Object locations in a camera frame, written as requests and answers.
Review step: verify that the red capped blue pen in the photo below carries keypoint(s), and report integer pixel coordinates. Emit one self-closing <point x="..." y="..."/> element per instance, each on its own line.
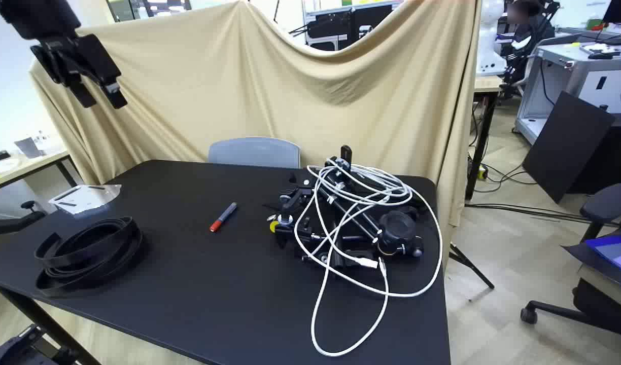
<point x="225" y="217"/>

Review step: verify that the grey lab workstation desk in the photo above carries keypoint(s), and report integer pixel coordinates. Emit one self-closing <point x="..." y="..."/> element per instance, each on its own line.
<point x="581" y="71"/>

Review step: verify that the beige backdrop cloth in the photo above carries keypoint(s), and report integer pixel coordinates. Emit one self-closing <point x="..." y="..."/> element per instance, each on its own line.
<point x="271" y="102"/>

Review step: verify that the black leaning panel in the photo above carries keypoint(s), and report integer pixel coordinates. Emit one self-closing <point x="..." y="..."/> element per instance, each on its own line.
<point x="567" y="144"/>

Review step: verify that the light wooden desk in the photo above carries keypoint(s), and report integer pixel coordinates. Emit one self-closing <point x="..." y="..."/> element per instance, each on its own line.
<point x="19" y="170"/>

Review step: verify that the black folded tripod mount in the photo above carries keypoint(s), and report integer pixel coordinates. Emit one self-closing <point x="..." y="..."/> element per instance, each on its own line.
<point x="399" y="235"/>

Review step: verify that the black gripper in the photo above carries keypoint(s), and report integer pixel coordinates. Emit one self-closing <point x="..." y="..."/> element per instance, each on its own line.
<point x="74" y="57"/>

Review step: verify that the black office chair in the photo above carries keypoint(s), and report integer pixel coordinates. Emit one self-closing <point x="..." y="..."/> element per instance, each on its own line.
<point x="606" y="203"/>

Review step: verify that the black Franka robot arm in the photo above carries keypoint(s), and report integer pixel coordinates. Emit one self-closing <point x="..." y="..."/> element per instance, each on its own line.
<point x="34" y="16"/>

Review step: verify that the grey blue chair backrest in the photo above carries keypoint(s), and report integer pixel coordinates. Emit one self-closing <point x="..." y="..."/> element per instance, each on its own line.
<point x="255" y="154"/>

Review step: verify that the person in dark clothes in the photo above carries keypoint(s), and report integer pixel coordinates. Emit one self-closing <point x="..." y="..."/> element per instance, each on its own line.
<point x="526" y="32"/>

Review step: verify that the wooden side table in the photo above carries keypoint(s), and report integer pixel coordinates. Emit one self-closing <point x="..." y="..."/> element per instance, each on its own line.
<point x="486" y="102"/>

